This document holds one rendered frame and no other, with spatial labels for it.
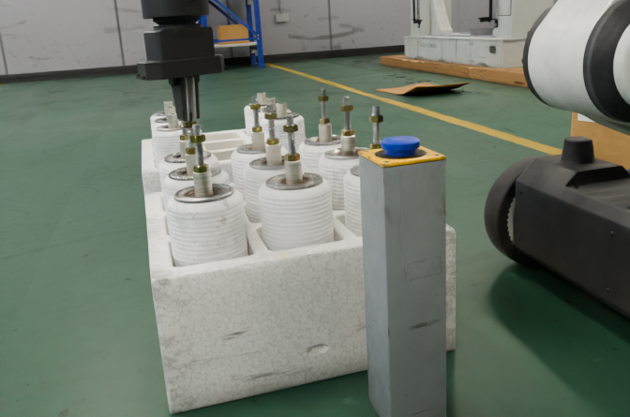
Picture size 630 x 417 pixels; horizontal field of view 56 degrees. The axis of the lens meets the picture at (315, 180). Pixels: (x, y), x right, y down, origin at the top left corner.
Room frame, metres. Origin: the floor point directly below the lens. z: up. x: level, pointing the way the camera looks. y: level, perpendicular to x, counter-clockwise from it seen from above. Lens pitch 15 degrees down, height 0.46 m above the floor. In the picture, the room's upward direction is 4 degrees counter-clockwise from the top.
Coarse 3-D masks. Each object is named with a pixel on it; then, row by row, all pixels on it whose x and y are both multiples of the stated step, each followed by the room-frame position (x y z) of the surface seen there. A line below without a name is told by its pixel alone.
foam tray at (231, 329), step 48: (336, 240) 0.76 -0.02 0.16; (192, 288) 0.64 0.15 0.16; (240, 288) 0.66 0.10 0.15; (288, 288) 0.67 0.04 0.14; (336, 288) 0.69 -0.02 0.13; (192, 336) 0.64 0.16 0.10; (240, 336) 0.65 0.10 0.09; (288, 336) 0.67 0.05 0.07; (336, 336) 0.69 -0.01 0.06; (192, 384) 0.64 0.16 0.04; (240, 384) 0.65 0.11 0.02; (288, 384) 0.67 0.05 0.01
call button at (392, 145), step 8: (400, 136) 0.62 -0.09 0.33; (408, 136) 0.62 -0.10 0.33; (384, 144) 0.60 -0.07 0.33; (392, 144) 0.59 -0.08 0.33; (400, 144) 0.59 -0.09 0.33; (408, 144) 0.59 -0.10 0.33; (416, 144) 0.60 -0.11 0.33; (392, 152) 0.60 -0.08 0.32; (400, 152) 0.59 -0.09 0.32; (408, 152) 0.60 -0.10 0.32
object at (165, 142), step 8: (152, 136) 1.25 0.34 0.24; (160, 136) 1.22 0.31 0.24; (168, 136) 1.21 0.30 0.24; (176, 136) 1.21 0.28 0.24; (160, 144) 1.22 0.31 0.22; (168, 144) 1.21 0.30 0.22; (176, 144) 1.21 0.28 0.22; (160, 152) 1.22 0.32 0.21; (168, 152) 1.21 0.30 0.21; (176, 152) 1.21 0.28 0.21; (160, 160) 1.22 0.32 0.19
